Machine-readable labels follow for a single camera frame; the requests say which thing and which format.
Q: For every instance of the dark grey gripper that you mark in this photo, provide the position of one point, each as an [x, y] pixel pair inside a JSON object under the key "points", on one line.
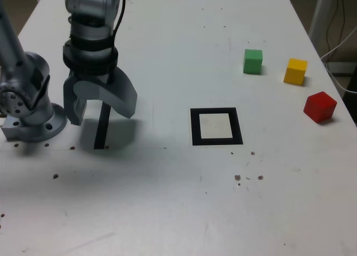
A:
{"points": [[92, 77]]}

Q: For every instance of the yellow cube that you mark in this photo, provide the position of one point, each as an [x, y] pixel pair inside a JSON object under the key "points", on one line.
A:
{"points": [[295, 73]]}

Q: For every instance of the white frame leg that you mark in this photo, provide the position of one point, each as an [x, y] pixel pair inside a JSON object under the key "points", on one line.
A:
{"points": [[320, 16]]}

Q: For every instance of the green cube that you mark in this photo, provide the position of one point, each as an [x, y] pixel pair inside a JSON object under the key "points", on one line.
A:
{"points": [[252, 62]]}

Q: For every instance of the red cube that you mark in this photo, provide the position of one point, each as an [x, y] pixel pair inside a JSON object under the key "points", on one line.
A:
{"points": [[319, 108]]}

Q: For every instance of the black tape square outline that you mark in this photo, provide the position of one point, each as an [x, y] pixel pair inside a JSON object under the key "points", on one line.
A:
{"points": [[195, 127]]}

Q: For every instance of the black tape strip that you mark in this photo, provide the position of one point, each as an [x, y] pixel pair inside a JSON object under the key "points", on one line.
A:
{"points": [[101, 133]]}

